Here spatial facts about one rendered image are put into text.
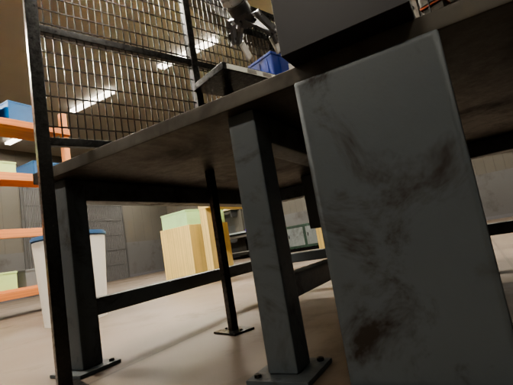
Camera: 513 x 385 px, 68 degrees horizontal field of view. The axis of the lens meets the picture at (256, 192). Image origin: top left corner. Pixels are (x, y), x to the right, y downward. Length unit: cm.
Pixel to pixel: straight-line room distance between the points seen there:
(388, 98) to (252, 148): 35
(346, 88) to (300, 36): 14
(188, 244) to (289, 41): 402
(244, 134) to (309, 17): 32
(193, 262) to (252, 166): 379
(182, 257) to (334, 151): 411
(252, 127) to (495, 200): 975
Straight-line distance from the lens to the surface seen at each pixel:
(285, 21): 88
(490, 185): 1054
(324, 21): 84
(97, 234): 306
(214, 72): 156
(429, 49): 83
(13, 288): 496
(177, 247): 486
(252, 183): 95
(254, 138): 96
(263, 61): 183
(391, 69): 82
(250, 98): 94
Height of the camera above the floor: 32
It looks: 8 degrees up
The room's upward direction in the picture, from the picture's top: 10 degrees counter-clockwise
